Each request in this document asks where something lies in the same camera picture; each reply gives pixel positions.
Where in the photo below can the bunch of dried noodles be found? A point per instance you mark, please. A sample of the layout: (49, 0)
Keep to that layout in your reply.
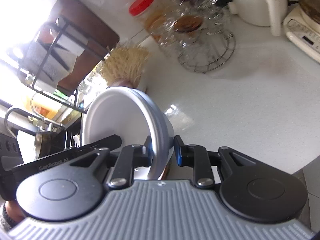
(125, 62)

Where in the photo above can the brown cutting board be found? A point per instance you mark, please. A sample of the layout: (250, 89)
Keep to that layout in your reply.
(85, 22)

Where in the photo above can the tall steel faucet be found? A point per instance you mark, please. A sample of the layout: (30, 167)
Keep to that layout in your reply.
(15, 111)

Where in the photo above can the steel pot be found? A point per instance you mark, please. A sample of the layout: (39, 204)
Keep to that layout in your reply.
(46, 142)

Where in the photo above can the red lid plastic jar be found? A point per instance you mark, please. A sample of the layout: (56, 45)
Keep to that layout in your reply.
(145, 12)

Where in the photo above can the white electric pot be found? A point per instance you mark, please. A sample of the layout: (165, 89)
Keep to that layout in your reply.
(257, 5)

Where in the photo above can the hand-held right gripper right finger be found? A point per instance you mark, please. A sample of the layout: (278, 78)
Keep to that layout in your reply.
(178, 152)

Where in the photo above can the small white bowl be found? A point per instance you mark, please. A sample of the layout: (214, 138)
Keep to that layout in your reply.
(115, 115)

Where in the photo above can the black dish rack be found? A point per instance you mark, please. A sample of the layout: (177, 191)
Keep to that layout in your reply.
(50, 55)

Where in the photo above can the yellow detergent bottle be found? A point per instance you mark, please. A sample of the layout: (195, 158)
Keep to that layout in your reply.
(46, 107)

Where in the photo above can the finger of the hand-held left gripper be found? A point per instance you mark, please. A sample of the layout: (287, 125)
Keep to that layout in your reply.
(105, 142)

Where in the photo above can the person's left forearm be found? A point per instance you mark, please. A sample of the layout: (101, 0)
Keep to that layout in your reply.
(13, 212)

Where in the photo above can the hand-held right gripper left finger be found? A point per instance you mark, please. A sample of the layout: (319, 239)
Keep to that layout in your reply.
(148, 155)

